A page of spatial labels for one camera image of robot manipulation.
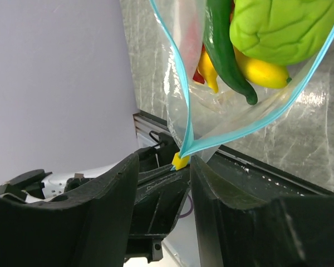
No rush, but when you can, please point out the aluminium frame rail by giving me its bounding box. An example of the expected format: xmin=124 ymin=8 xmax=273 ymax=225
xmin=133 ymin=112 xmax=170 ymax=148

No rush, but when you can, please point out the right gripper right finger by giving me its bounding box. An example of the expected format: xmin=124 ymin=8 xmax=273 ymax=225
xmin=190 ymin=157 xmax=334 ymax=266

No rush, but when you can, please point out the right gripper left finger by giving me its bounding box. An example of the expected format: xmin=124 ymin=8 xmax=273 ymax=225
xmin=0 ymin=154 xmax=139 ymax=266

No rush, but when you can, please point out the yellow toy banana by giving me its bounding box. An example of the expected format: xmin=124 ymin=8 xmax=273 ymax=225
xmin=233 ymin=47 xmax=292 ymax=89

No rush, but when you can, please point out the red chili pepper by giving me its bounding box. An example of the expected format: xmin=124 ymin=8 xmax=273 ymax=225
xmin=193 ymin=45 xmax=205 ymax=85

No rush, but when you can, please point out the green toy fruit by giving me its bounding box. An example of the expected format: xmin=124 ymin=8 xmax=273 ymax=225
xmin=230 ymin=1 xmax=334 ymax=66

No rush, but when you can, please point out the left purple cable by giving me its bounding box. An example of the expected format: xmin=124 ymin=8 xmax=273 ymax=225
xmin=178 ymin=194 xmax=195 ymax=219

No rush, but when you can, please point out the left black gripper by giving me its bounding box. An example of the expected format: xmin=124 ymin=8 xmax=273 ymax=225
xmin=125 ymin=133 xmax=190 ymax=262

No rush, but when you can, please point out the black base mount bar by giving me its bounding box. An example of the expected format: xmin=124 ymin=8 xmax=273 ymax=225
xmin=208 ymin=146 xmax=334 ymax=200

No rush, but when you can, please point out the green chili pepper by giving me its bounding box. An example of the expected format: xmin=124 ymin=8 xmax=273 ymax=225
xmin=203 ymin=0 xmax=258 ymax=105

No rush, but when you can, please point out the clear zip top bag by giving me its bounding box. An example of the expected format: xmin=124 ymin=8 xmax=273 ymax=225
xmin=150 ymin=1 xmax=334 ymax=170

